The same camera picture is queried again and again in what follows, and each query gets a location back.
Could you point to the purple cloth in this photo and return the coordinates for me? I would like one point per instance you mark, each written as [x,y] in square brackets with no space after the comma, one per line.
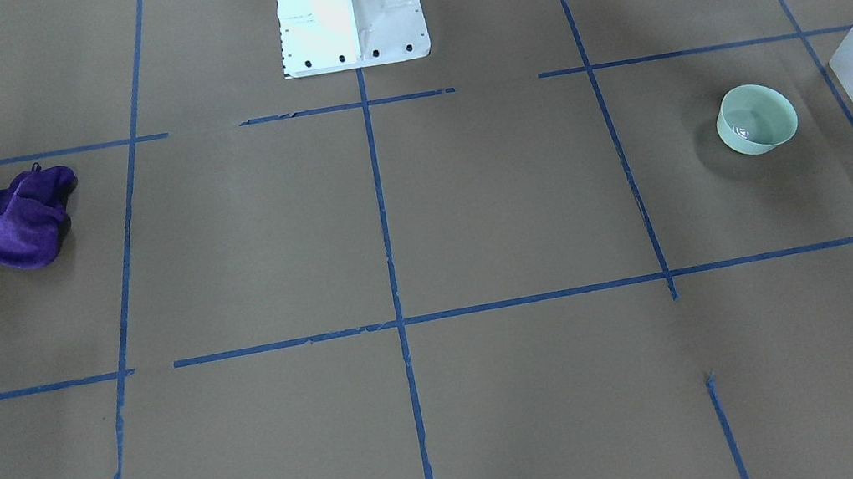
[34,216]

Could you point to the mint green bowl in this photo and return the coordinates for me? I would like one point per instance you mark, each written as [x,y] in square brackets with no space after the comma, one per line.
[754,119]

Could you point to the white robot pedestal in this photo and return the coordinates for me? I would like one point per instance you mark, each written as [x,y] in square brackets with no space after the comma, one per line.
[328,36]

